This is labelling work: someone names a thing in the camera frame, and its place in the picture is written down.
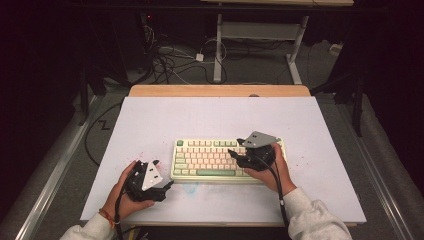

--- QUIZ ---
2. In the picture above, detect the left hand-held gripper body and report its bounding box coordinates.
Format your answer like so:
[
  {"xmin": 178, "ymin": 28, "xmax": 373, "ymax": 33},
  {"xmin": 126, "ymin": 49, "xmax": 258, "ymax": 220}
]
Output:
[{"xmin": 124, "ymin": 160, "xmax": 167, "ymax": 203}]

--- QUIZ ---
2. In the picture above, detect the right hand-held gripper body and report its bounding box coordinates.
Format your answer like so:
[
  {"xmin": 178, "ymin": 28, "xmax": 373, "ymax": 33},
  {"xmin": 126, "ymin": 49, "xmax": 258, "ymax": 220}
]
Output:
[{"xmin": 237, "ymin": 131, "xmax": 280, "ymax": 169}]

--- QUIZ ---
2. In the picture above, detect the pale green mechanical keyboard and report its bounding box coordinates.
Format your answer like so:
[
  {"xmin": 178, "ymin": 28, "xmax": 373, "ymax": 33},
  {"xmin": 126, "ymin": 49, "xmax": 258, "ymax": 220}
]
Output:
[{"xmin": 170, "ymin": 138, "xmax": 287, "ymax": 184}]

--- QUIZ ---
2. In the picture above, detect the person's right hand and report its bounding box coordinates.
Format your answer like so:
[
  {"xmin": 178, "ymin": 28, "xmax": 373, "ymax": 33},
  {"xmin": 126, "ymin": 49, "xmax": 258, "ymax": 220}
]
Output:
[{"xmin": 244, "ymin": 143, "xmax": 298, "ymax": 196}]

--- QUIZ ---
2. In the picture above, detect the person's left hand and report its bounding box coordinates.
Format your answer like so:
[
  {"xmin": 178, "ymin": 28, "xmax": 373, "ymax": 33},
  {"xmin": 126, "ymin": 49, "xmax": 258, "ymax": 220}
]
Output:
[{"xmin": 101, "ymin": 160, "xmax": 156, "ymax": 221}]

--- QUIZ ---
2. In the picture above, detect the white table cover sheet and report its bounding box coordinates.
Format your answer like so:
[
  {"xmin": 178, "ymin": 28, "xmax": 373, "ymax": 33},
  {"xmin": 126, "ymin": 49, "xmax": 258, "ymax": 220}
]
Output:
[{"xmin": 80, "ymin": 96, "xmax": 368, "ymax": 225}]

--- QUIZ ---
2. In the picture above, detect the black metal stand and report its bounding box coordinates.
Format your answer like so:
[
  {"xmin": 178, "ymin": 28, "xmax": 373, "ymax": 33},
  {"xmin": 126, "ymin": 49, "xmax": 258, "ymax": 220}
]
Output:
[
  {"xmin": 77, "ymin": 64, "xmax": 108, "ymax": 127},
  {"xmin": 310, "ymin": 71, "xmax": 365, "ymax": 138}
]

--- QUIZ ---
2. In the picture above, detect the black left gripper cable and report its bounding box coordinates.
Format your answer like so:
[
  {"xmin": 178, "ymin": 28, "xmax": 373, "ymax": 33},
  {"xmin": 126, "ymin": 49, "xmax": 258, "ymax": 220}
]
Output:
[{"xmin": 114, "ymin": 171, "xmax": 136, "ymax": 240}]

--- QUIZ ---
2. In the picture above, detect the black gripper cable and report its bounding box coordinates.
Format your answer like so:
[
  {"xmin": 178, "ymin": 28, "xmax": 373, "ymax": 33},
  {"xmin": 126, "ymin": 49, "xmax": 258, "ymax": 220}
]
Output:
[
  {"xmin": 251, "ymin": 153, "xmax": 290, "ymax": 228},
  {"xmin": 114, "ymin": 171, "xmax": 136, "ymax": 240}
]

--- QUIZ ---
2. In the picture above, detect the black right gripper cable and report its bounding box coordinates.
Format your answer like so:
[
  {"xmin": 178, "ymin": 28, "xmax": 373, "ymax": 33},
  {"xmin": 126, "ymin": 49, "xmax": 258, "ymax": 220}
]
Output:
[{"xmin": 251, "ymin": 153, "xmax": 290, "ymax": 228}]

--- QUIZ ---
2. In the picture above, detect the orange bracelet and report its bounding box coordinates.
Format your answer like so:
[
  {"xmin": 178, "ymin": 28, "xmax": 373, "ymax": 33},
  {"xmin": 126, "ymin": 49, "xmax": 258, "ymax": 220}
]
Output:
[{"xmin": 98, "ymin": 208, "xmax": 116, "ymax": 230}]

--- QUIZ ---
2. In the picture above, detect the black floor cable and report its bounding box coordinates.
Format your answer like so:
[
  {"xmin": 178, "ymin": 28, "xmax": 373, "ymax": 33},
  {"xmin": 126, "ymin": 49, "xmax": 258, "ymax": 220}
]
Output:
[{"xmin": 83, "ymin": 101, "xmax": 123, "ymax": 168}]

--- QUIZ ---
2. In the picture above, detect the white desk frame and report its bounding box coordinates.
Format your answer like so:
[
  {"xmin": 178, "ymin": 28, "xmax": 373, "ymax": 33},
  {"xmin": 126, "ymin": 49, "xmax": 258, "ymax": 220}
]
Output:
[{"xmin": 199, "ymin": 0, "xmax": 355, "ymax": 85}]

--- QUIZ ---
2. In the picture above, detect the tangle of floor cables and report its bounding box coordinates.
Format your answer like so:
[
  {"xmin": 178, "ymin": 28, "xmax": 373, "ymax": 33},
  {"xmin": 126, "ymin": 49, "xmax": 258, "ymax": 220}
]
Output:
[{"xmin": 138, "ymin": 13, "xmax": 228, "ymax": 85}]

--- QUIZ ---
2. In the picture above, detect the metal floor rail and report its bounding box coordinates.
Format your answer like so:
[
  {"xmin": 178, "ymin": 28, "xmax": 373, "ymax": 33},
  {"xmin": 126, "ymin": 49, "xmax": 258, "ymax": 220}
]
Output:
[
  {"xmin": 14, "ymin": 95, "xmax": 102, "ymax": 240},
  {"xmin": 335, "ymin": 103, "xmax": 415, "ymax": 240}
]

